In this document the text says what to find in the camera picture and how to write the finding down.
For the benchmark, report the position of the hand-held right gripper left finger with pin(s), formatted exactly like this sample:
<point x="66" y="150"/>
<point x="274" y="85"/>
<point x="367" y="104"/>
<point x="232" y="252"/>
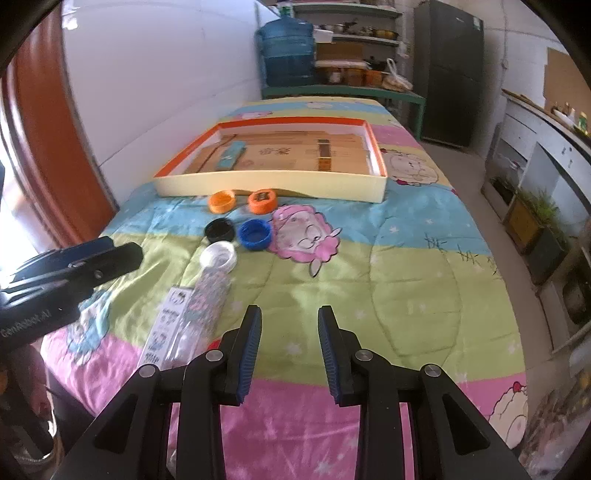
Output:
<point x="249" y="350"/>

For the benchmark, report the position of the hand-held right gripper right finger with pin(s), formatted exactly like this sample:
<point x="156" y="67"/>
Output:
<point x="330" y="355"/>

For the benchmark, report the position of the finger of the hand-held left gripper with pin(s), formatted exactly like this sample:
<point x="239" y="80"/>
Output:
<point x="115" y="263"/>
<point x="87" y="247"/>

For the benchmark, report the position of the red bottle cap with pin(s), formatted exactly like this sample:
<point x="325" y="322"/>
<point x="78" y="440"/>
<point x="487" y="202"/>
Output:
<point x="214" y="345"/>

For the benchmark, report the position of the clear patterned plastic box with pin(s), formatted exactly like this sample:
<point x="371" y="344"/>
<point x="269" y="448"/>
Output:
<point x="205" y="307"/>

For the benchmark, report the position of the white bottle cap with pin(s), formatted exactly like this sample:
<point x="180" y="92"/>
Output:
<point x="219" y="255"/>

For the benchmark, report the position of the black bottle cap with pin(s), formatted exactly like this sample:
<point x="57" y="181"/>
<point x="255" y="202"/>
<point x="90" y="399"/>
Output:
<point x="219" y="230"/>

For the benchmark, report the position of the blue bottle cap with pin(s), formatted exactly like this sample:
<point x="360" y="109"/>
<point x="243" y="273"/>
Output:
<point x="255" y="235"/>

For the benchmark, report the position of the orange-rimmed cardboard box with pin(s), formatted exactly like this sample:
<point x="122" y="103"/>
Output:
<point x="277" y="185"/>

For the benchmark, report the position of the plain orange bottle cap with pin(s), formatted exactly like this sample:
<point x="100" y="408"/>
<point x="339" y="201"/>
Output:
<point x="221" y="201"/>

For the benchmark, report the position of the brown wooden door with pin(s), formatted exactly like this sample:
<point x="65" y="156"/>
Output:
<point x="46" y="115"/>

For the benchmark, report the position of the orange cap with dark label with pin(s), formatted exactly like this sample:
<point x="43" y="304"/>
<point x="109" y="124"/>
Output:
<point x="262" y="201"/>

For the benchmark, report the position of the brown cardboard sheet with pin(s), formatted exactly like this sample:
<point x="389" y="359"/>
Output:
<point x="277" y="157"/>

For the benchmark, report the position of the gold cigarette box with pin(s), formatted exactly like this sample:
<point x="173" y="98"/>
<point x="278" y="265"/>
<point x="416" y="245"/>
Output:
<point x="324" y="157"/>

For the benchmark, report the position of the wooden crate with grass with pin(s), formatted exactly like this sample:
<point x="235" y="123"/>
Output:
<point x="526" y="221"/>

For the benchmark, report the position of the dark crate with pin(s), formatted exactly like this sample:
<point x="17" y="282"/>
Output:
<point x="551" y="256"/>

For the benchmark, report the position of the green table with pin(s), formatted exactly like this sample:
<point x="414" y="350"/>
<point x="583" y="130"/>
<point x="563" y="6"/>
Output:
<point x="346" y="91"/>

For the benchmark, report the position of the blue water jug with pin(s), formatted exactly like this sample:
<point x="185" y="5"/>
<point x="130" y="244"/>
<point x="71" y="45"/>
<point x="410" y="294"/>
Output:
<point x="286" y="50"/>

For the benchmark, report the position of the white plastic bag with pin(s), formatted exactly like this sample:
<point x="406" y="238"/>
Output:
<point x="397" y="81"/>

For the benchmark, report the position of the white counter cabinet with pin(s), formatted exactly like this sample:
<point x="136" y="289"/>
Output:
<point x="545" y="161"/>

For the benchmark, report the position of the brown cardboard carton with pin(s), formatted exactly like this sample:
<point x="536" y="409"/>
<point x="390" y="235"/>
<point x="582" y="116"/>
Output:
<point x="339" y="51"/>

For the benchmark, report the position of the green-capped bottle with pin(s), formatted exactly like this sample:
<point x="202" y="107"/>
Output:
<point x="285" y="10"/>

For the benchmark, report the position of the dark refrigerator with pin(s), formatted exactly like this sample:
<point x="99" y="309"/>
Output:
<point x="448" y="69"/>

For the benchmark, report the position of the brass pot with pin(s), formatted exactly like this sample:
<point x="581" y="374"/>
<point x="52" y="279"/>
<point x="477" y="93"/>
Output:
<point x="385" y="33"/>

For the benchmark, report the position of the white bottle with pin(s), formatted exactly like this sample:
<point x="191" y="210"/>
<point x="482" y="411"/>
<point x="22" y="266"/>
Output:
<point x="571" y="114"/>

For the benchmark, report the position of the green bottle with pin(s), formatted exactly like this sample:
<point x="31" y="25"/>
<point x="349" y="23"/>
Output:
<point x="584" y="124"/>

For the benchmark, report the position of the wall shelf unit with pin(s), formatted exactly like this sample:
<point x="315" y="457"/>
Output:
<point x="351" y="39"/>

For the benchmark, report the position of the cardboard wall panel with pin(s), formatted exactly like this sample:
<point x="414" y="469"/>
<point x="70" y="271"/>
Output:
<point x="568" y="78"/>

